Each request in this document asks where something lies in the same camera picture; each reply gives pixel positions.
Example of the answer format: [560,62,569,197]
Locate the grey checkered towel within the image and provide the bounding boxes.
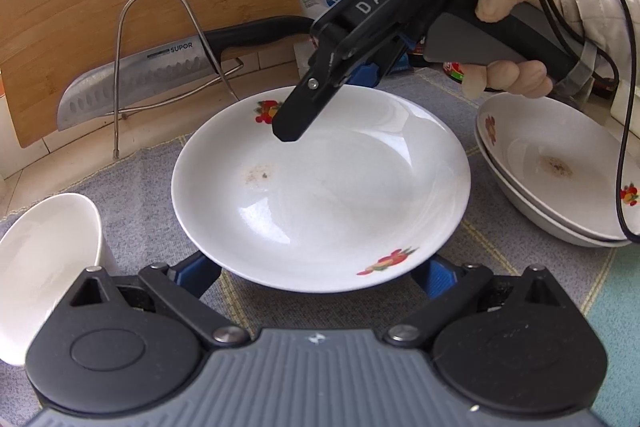
[0,67,640,427]

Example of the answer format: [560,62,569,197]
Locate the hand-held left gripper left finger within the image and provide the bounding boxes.
[67,252,251,350]

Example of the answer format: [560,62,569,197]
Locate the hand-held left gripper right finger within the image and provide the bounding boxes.
[385,254,563,350]

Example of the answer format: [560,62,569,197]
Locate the steel wire rack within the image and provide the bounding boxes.
[114,0,246,160]

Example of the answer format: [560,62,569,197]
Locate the black cable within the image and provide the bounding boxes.
[500,0,640,242]

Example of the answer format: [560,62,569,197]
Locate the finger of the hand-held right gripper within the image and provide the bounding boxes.
[272,51,352,142]
[345,34,416,88]

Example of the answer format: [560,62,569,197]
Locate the kitchen knife with black handle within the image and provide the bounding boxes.
[56,16,313,132]

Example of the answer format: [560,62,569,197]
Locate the plain white bowl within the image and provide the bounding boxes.
[0,193,118,365]

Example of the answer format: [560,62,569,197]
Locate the white floral plate with stain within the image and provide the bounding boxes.
[475,93,640,242]

